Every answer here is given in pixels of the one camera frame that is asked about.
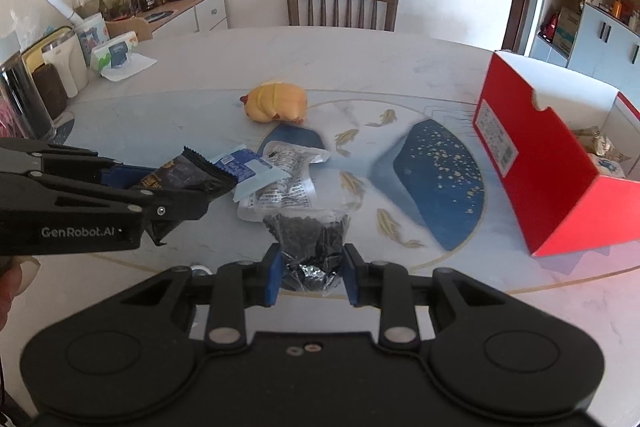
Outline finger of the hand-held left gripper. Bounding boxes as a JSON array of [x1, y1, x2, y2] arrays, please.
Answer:
[[0, 137, 166, 192], [0, 173, 211, 224]]

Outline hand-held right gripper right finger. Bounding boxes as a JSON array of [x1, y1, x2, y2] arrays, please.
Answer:
[[342, 243, 506, 350]]

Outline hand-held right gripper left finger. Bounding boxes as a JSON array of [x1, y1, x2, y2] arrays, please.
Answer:
[[120, 243, 283, 349]]

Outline black snack packet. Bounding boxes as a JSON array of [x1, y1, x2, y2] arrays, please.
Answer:
[[137, 146, 238, 248]]

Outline dark granule clear packet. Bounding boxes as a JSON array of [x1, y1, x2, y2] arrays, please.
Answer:
[[262, 209, 351, 297]]

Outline clear printed packet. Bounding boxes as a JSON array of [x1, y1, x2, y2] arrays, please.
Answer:
[[237, 141, 332, 224]]

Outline blue white packet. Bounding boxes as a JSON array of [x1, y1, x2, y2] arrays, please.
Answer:
[[207, 147, 291, 202]]

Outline yellow plush toy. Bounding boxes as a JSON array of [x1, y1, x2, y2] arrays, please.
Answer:
[[239, 80, 308, 125]]

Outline red cardboard shoe box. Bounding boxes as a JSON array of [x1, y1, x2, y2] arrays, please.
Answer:
[[472, 50, 640, 258]]

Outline white blueberry print packet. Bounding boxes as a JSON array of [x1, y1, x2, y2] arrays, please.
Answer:
[[594, 157, 627, 178]]

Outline gold snack bag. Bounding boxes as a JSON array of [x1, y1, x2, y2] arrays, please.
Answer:
[[572, 126, 632, 165]]

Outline white marble desktop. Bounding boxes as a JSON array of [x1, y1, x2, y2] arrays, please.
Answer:
[[0, 26, 640, 427]]

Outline person's left hand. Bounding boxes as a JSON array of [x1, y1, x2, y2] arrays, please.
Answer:
[[0, 254, 41, 333]]

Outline white tumbler steel rim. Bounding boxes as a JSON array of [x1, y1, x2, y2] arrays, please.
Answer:
[[41, 36, 91, 98]]

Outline white green tissue pack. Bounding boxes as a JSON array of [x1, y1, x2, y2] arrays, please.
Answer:
[[90, 31, 158, 82]]

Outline dark steel cylinder container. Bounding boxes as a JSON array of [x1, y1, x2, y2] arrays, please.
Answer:
[[0, 52, 55, 140]]

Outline cardboard tray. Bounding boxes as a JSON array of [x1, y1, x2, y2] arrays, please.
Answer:
[[105, 18, 153, 42]]

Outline white paper roll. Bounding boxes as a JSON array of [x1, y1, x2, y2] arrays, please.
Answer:
[[44, 0, 83, 25]]

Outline white wood side cabinet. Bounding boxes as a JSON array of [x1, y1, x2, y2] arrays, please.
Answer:
[[105, 0, 229, 42]]

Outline cardboard carton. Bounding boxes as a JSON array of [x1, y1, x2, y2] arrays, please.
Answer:
[[552, 7, 582, 52]]

